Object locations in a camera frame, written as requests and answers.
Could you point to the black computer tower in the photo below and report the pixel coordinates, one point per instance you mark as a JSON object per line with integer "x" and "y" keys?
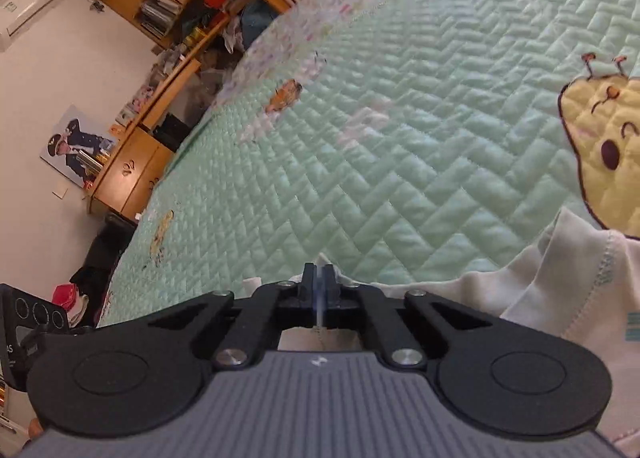
{"x": 172, "y": 132}

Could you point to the wooden desk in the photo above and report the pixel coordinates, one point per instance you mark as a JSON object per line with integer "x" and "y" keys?
{"x": 130, "y": 173}

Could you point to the wall poster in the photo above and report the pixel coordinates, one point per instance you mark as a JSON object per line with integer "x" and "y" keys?
{"x": 75, "y": 143}

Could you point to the white wall switch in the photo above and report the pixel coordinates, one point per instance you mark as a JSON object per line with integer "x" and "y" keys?
{"x": 59, "y": 192}

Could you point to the white air conditioner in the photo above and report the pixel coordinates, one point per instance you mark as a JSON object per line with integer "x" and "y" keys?
{"x": 25, "y": 8}

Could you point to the white letter-print pajama pants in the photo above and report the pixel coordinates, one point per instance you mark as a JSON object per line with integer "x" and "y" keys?
{"x": 575, "y": 288}

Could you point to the pink and white cloth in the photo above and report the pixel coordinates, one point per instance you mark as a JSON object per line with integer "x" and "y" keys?
{"x": 65, "y": 295}

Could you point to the green bee-print quilt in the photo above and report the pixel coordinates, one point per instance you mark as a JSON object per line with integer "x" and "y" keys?
{"x": 400, "y": 138}

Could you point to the blue cloth bundle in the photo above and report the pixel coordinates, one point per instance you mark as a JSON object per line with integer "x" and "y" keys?
{"x": 257, "y": 21}

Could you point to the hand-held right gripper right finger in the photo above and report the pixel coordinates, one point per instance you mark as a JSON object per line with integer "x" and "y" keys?
{"x": 331, "y": 288}

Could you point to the black chair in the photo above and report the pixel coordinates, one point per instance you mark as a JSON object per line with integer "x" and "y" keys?
{"x": 105, "y": 253}

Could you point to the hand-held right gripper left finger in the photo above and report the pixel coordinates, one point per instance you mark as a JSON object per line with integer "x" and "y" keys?
{"x": 309, "y": 288}

